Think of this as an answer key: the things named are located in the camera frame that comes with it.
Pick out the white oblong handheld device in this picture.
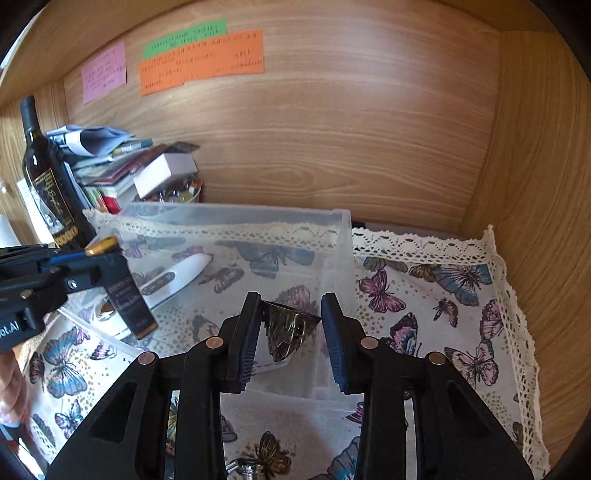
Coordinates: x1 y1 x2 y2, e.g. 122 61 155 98
133 254 214 308

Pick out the dark glass wine bottle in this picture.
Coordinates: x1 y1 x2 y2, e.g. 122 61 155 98
19 95 99 251

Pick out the white cardboard box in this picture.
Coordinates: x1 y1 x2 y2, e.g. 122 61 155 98
132 152 199 199

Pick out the stack of books and papers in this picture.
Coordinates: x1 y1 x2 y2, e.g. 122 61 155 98
45 124 202 215

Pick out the dark tube with gold cap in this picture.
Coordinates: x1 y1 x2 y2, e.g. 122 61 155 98
85 237 159 341

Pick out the clear plastic storage container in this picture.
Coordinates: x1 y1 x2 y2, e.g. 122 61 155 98
58 202 357 403

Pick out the orange paper note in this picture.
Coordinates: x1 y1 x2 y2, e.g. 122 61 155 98
139 30 265 97

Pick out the bowl of glass marbles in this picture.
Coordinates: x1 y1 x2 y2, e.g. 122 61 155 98
142 177 204 204

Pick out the small silver metal item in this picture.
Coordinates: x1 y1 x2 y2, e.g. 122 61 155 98
226 457 269 480

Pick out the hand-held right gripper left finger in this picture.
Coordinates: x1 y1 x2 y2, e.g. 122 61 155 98
46 292 264 480

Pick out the white and gold small item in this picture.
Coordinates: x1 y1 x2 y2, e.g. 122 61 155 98
93 300 139 340

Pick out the green paper note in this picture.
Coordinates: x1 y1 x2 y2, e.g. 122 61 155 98
143 19 228 60

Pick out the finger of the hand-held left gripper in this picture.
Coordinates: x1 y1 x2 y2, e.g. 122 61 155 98
43 267 105 302
39 250 101 274

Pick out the pink paper note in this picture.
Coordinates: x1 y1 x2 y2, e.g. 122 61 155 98
82 40 128 105

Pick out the butterfly print lace tablecloth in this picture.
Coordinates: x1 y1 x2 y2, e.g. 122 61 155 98
18 208 551 480

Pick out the person's left hand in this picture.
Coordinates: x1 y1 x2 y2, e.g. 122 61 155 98
0 350 29 426

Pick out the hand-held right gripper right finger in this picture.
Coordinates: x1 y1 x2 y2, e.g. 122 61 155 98
321 292 548 480

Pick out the gold foil object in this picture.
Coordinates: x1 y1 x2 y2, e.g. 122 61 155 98
261 300 323 363

